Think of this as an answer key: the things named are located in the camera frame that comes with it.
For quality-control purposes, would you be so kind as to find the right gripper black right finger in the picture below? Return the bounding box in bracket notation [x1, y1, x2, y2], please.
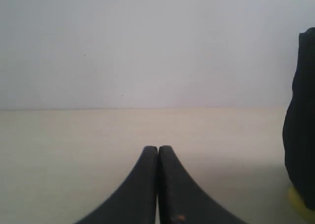
[157, 146, 244, 224]

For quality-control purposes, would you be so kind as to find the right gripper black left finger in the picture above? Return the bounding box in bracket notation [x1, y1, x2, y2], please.
[78, 146, 158, 224]

